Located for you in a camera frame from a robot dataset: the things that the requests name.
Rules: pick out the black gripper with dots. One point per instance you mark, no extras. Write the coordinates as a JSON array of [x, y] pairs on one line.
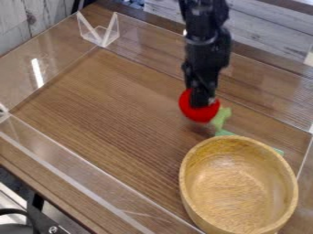
[[206, 58]]

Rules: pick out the red plush tomato toy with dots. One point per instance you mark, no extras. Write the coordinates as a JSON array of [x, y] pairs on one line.
[[212, 114]]

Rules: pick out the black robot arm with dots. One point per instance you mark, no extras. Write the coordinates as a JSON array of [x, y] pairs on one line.
[[204, 17]]

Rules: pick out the green cloth piece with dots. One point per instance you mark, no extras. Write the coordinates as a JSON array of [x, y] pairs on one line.
[[226, 133]]

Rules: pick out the wooden oval bowl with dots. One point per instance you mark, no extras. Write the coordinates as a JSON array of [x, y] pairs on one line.
[[238, 188]]

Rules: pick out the clear acrylic tray wall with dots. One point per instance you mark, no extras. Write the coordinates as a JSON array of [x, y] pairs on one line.
[[93, 135]]

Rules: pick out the clear acrylic corner bracket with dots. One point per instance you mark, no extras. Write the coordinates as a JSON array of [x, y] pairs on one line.
[[101, 36]]

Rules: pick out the black metal table mount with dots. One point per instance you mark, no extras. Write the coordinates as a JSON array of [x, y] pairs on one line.
[[44, 224]]

